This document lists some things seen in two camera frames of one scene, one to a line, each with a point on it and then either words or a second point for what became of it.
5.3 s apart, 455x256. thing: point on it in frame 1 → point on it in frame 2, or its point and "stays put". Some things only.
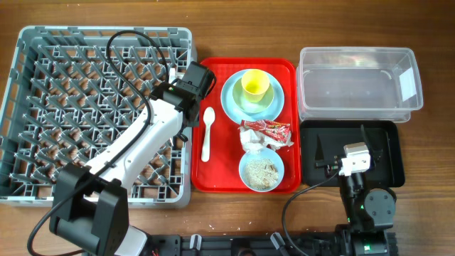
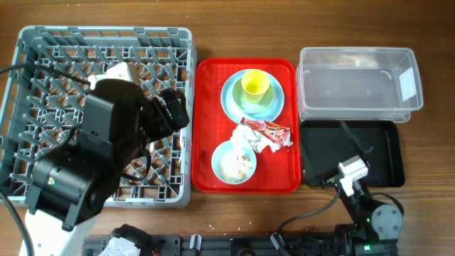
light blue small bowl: [261, 171] → [234, 165]
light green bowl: [241, 101] stays put
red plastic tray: [217, 147] stays put
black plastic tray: [322, 144] stays put
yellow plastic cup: [255, 83] stays put
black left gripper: [195, 124] → [164, 126]
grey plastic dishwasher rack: [67, 107] stays put
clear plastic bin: [357, 84] stays put
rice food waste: [261, 173] → [234, 165]
